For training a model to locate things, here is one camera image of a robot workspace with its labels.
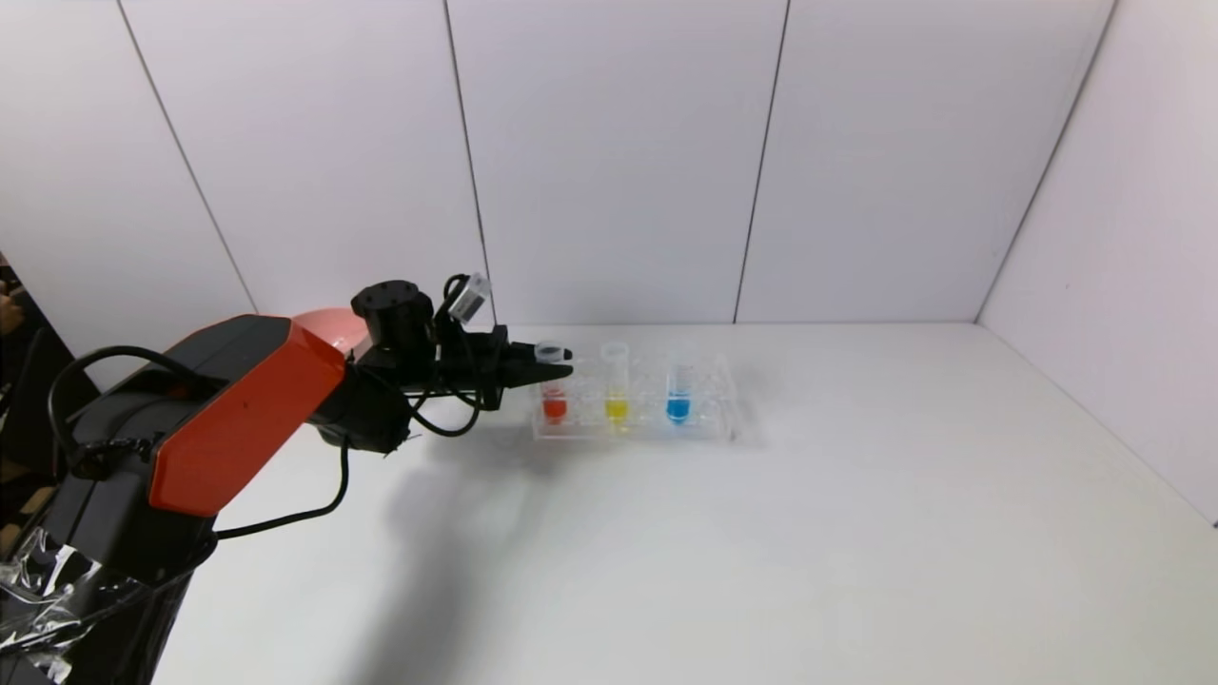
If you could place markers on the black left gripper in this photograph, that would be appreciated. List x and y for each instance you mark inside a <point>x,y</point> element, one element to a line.
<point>496,366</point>

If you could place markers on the red pigment test tube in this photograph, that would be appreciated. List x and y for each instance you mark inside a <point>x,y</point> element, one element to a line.
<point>555,407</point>

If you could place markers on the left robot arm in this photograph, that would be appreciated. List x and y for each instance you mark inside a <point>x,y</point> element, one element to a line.
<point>228,409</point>

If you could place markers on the yellow pigment test tube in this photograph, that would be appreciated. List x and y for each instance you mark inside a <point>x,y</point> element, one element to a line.
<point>617,409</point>

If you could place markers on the blue pigment test tube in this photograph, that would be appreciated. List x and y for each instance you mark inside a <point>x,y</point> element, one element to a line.
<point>677,409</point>

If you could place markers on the clear acrylic test tube rack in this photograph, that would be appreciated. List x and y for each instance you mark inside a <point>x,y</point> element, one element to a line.
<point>709,419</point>

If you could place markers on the pink plastic bowl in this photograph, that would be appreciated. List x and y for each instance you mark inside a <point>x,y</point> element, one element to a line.
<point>333,325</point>

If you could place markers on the clear plastic wrap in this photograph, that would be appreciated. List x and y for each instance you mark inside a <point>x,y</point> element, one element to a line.
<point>48,599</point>

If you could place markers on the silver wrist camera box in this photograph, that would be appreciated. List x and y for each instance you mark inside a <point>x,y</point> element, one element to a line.
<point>469,298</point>

